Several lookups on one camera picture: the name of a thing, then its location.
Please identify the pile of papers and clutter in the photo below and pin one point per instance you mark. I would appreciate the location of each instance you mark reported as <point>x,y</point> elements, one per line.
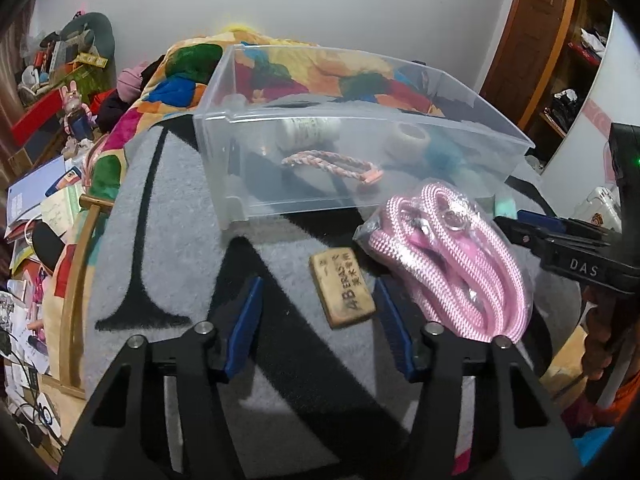
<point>30,220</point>

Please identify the white suitcase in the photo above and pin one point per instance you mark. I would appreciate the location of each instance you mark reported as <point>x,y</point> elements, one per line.
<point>600,205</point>

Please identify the pink rabbit toy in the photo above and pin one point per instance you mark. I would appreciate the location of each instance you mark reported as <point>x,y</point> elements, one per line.
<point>75,105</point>

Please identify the grey black patterned mat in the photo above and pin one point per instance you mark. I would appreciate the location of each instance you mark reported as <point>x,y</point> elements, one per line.
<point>175,240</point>

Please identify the clear plastic storage box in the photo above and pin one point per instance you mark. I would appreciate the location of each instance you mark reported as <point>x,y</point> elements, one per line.
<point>345,135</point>

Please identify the blue fuzzy item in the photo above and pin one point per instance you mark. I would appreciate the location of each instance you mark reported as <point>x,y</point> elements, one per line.
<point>445,155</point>

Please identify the white tape roll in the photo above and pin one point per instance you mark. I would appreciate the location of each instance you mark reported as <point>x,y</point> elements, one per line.
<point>409,142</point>

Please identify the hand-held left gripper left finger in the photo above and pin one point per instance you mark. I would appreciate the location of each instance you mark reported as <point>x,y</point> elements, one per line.
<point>244,330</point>

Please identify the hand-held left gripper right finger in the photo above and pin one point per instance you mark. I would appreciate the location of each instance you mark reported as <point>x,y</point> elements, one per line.
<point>395,332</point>

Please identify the tan rectangular eraser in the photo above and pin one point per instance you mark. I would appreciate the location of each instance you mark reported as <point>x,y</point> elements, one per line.
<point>342,290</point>

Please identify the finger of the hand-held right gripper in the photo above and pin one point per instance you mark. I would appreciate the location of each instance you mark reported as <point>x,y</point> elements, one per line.
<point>550,221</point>
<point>520,235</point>

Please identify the mint green small object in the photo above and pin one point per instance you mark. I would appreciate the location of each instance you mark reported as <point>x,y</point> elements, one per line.
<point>505,207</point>

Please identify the curved wooden chair frame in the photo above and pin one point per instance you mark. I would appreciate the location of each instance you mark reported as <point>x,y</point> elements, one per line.
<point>77,290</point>

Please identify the pink knit hat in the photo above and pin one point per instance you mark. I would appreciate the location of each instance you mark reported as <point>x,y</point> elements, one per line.
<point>131,80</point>

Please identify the brown wooden door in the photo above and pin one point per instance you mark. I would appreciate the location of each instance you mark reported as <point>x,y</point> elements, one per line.
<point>535,30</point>

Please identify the colourful patchwork blanket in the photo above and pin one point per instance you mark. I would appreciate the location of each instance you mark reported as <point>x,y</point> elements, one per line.
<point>165,85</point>

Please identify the person's right hand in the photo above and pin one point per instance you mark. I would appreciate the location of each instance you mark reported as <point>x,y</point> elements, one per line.
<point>597,355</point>

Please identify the wooden shelf unit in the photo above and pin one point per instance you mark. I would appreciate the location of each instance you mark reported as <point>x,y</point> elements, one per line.
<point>580,60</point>

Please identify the white round jar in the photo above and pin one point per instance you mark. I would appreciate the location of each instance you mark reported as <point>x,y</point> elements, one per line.
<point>305,130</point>

